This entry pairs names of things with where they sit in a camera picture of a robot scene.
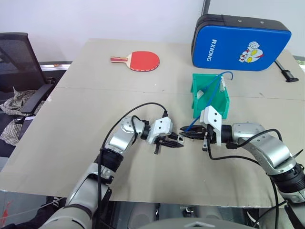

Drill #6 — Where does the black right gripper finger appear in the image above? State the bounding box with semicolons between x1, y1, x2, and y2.
179;132;206;141
180;125;206;134

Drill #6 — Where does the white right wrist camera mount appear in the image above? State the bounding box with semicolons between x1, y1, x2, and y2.
199;105;223;146

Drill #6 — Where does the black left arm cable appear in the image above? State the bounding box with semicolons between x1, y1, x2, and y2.
95;102;169;217

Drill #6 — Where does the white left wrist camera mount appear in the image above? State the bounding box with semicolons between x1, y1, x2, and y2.
146;117;174;145

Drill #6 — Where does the grey robot torso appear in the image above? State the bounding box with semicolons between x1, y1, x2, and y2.
147;216;259;229

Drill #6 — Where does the checkered cloth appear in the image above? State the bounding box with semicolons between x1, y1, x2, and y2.
0;86;46;146

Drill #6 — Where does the blue RXIONG kick pad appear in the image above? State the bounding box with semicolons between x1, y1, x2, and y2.
191;13;292;72

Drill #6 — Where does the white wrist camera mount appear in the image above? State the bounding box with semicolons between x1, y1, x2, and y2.
146;117;174;145
199;105;223;146

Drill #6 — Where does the black mesh office chair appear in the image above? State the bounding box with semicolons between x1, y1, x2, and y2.
0;32;57;115

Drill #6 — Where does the black vertical pole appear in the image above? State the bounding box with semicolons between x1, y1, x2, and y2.
201;0;212;16

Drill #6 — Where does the red table tennis paddle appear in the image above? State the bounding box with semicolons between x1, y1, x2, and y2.
110;50;161;73

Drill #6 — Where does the black shoe with white laces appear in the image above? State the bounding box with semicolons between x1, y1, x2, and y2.
35;196;68;221

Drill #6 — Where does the blue network cable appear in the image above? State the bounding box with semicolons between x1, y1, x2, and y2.
184;71;234;133

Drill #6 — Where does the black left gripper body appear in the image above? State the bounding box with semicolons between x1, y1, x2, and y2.
153;133;179;156

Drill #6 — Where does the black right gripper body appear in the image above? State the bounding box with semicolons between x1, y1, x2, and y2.
201;124;215;152

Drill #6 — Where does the green plastic bin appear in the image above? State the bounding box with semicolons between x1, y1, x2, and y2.
190;73;231;120

